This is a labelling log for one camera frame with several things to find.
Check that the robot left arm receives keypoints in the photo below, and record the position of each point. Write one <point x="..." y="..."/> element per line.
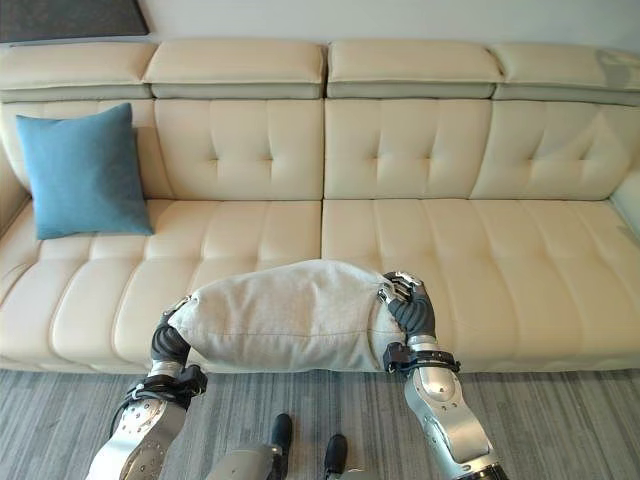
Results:
<point x="145" y="425"/>

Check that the robot silver leg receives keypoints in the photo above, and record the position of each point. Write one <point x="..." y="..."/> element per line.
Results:
<point x="247" y="462"/>

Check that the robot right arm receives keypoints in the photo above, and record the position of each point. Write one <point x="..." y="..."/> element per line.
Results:
<point x="445" y="405"/>

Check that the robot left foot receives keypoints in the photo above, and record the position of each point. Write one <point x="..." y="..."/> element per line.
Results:
<point x="282" y="432"/>

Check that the blue square cushion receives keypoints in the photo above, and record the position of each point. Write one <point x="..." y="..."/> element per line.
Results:
<point x="82" y="170"/>

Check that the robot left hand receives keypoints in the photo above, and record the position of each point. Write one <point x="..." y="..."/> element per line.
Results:
<point x="169" y="342"/>

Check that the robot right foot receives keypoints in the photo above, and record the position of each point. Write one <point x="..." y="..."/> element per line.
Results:
<point x="336" y="452"/>

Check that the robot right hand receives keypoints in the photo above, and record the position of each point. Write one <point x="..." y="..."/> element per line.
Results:
<point x="412" y="312"/>

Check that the cream leather sofa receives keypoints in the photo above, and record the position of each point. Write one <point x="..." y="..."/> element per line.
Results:
<point x="410" y="235"/>

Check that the light grey cushion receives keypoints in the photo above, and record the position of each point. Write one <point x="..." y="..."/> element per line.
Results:
<point x="285" y="315"/>

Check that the dark grey wall panel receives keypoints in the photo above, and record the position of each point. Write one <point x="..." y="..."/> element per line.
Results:
<point x="70" y="19"/>

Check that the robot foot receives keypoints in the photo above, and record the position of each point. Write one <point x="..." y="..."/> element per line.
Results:
<point x="336" y="452"/>
<point x="282" y="432"/>

